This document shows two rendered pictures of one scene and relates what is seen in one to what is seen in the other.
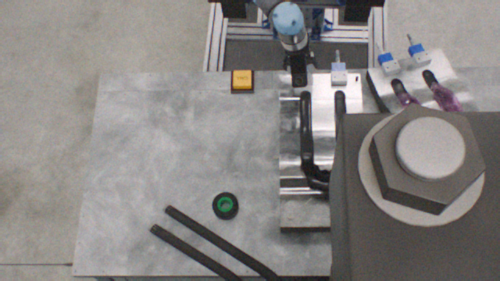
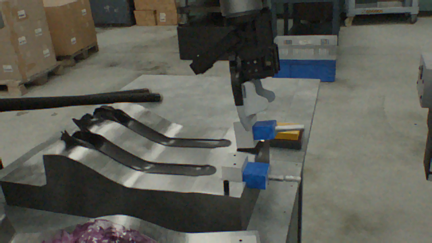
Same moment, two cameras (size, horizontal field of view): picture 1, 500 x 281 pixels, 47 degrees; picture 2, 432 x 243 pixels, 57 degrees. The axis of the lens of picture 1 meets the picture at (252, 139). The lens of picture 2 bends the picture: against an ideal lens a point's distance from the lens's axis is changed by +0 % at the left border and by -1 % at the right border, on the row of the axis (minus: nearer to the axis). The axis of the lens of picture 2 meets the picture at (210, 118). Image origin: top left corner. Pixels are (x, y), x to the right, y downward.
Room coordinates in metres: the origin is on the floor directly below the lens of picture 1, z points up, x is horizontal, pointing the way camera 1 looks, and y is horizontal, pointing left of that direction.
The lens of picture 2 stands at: (1.00, -0.91, 1.26)
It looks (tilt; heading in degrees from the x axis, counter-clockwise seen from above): 23 degrees down; 102
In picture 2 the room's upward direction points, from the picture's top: 5 degrees counter-clockwise
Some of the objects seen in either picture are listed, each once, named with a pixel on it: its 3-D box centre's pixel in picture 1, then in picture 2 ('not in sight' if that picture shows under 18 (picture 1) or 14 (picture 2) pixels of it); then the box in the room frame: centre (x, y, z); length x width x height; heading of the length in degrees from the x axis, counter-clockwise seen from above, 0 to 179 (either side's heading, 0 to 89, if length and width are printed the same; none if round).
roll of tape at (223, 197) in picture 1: (225, 206); not in sight; (0.57, 0.11, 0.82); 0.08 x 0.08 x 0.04
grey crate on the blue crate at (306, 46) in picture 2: not in sight; (304, 47); (1.18, 3.05, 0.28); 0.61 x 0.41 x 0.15; 172
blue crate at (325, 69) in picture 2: not in sight; (304, 65); (1.18, 3.06, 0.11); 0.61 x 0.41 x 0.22; 172
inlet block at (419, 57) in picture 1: (415, 49); not in sight; (1.01, -0.58, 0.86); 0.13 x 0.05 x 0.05; 9
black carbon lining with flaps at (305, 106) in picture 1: (326, 136); (140, 138); (0.71, -0.22, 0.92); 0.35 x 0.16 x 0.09; 172
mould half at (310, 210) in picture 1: (322, 147); (138, 156); (0.70, -0.21, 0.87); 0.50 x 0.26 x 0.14; 172
